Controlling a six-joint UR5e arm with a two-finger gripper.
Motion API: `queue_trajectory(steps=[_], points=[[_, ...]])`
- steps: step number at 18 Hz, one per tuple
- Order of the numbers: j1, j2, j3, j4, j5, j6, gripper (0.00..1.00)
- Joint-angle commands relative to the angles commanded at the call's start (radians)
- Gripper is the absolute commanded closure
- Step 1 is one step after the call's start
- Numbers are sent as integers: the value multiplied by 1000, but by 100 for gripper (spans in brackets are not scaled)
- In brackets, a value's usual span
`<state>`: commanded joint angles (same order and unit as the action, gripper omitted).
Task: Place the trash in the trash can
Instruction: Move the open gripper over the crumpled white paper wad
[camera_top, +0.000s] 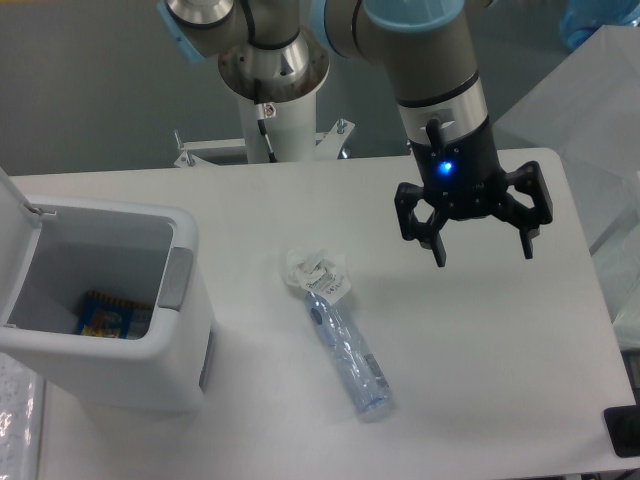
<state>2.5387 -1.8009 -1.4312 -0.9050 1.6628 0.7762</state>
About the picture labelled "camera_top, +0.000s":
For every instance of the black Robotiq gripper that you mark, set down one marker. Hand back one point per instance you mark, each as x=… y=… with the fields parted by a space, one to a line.
x=462 y=179

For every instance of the white paper wrapper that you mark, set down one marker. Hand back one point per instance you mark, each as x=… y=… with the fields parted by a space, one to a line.
x=319 y=272

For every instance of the clear plastic bottle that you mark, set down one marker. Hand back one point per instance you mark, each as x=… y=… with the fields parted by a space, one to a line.
x=359 y=370

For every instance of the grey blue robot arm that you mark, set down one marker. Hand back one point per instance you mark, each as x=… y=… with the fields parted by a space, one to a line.
x=424 y=47

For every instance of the white trash can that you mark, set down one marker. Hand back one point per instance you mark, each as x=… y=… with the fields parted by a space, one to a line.
x=56 y=249

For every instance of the white frosted box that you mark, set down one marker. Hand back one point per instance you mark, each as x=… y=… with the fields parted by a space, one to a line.
x=587 y=111

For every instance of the blue plastic bag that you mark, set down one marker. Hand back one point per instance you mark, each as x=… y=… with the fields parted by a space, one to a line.
x=582 y=18

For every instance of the black device at edge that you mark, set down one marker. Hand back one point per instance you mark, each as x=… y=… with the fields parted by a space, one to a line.
x=622 y=423

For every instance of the blue yellow snack packet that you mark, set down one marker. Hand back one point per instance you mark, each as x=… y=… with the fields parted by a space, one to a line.
x=106 y=316

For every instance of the white patterned sheet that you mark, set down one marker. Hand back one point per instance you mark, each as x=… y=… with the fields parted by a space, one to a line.
x=22 y=404

